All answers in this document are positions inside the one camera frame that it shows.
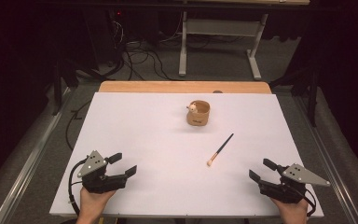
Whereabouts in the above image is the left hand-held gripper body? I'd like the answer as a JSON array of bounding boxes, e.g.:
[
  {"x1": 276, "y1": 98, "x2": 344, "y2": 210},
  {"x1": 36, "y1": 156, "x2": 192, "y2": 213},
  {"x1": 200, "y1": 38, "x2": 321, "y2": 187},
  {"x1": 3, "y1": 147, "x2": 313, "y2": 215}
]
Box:
[{"x1": 76, "y1": 149, "x2": 129, "y2": 194}]

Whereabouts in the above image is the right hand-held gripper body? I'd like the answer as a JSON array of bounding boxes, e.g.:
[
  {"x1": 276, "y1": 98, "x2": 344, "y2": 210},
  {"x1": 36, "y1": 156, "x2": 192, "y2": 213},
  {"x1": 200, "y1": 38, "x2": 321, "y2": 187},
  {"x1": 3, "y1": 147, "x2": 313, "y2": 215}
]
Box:
[{"x1": 257, "y1": 162, "x2": 331, "y2": 204}]

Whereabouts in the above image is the black-handled makeup brush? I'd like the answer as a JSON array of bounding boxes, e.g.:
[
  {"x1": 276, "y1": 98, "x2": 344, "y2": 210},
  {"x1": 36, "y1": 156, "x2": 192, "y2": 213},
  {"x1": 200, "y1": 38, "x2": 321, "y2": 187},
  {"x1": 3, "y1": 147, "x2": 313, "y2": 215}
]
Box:
[{"x1": 206, "y1": 133, "x2": 235, "y2": 167}]

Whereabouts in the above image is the round wooden brush holder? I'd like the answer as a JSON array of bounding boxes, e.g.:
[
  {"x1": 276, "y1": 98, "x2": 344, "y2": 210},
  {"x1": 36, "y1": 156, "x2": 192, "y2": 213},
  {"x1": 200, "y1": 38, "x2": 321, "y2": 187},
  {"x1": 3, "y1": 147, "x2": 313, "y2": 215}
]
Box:
[{"x1": 186, "y1": 99, "x2": 212, "y2": 127}]

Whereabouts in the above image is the person's left hand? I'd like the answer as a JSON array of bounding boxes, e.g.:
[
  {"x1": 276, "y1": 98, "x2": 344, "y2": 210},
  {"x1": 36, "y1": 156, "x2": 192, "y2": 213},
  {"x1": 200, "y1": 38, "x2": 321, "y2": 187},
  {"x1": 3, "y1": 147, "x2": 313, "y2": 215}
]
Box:
[{"x1": 79, "y1": 186, "x2": 117, "y2": 217}]

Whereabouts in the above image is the person's right hand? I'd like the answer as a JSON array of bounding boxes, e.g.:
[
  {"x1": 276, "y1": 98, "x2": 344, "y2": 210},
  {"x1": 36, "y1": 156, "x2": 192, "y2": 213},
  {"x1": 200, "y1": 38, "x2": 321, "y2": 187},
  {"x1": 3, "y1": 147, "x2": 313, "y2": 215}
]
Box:
[{"x1": 269, "y1": 197, "x2": 310, "y2": 224}]

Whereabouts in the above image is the white table mat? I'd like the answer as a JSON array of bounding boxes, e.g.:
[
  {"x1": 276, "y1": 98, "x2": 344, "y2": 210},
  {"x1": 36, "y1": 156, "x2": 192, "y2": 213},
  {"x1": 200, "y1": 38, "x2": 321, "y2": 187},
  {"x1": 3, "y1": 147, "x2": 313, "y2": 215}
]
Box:
[{"x1": 48, "y1": 91, "x2": 324, "y2": 218}]

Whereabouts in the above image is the black metal stand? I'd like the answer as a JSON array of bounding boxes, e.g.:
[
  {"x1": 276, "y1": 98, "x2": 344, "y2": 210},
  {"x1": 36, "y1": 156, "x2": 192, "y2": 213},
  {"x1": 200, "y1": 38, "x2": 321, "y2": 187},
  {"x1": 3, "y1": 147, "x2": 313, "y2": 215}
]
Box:
[
  {"x1": 268, "y1": 68, "x2": 321, "y2": 128},
  {"x1": 50, "y1": 59, "x2": 106, "y2": 116}
]

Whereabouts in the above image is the wooden table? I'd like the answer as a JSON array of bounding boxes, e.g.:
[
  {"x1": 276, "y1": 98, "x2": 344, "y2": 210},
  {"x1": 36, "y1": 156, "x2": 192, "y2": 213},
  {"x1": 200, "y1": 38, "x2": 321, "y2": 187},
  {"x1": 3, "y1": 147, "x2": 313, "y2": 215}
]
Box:
[{"x1": 98, "y1": 80, "x2": 272, "y2": 95}]

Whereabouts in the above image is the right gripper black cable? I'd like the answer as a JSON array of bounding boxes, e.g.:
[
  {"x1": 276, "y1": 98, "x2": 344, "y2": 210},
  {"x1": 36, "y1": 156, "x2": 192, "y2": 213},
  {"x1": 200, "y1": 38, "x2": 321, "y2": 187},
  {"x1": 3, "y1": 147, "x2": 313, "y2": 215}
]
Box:
[{"x1": 301, "y1": 186, "x2": 317, "y2": 217}]

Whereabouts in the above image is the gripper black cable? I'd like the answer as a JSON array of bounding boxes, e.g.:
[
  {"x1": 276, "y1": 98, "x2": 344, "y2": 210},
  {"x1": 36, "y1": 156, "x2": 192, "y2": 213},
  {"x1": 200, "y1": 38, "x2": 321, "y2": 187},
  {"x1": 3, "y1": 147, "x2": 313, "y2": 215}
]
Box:
[
  {"x1": 301, "y1": 186, "x2": 317, "y2": 217},
  {"x1": 67, "y1": 158, "x2": 89, "y2": 217}
]

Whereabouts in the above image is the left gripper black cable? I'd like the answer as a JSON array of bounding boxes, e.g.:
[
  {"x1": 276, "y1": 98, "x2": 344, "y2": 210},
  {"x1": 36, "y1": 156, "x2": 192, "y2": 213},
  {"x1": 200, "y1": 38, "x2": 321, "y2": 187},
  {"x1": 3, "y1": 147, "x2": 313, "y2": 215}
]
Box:
[{"x1": 67, "y1": 158, "x2": 89, "y2": 217}]

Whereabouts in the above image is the aluminium floor rail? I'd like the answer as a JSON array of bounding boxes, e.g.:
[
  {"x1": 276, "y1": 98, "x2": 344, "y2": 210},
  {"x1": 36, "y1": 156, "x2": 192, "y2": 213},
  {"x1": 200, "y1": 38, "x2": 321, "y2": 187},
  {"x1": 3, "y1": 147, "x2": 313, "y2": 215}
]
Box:
[
  {"x1": 0, "y1": 88, "x2": 73, "y2": 224},
  {"x1": 294, "y1": 95, "x2": 358, "y2": 224}
]

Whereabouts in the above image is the black floor cable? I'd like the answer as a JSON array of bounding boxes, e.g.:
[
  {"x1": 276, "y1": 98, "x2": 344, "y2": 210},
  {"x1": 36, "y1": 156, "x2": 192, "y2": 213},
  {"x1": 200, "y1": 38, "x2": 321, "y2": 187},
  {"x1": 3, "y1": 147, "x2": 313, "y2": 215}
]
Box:
[{"x1": 64, "y1": 99, "x2": 92, "y2": 152}]

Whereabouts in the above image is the bundle of black floor cables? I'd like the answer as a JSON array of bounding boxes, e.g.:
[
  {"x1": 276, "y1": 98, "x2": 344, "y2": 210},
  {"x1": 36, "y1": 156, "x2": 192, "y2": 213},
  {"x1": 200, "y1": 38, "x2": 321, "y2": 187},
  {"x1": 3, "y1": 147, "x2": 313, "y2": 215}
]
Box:
[{"x1": 106, "y1": 18, "x2": 181, "y2": 81}]

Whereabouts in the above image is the white metal desk frame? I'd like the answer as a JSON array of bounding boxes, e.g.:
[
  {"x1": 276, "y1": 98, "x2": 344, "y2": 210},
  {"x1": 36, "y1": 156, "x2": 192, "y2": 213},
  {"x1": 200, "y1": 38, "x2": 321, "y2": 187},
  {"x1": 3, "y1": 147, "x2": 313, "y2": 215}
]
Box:
[{"x1": 178, "y1": 0, "x2": 311, "y2": 81}]

